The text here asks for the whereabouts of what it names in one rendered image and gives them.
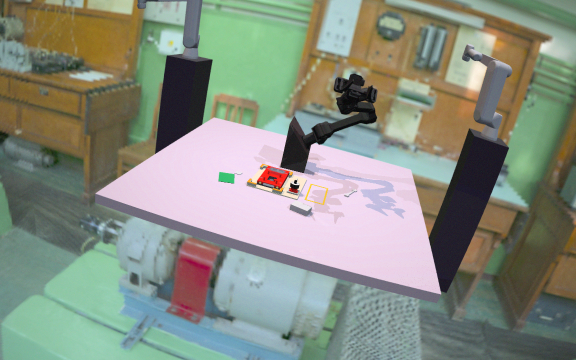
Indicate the green flat rectangle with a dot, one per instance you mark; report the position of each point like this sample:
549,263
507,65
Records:
226,177

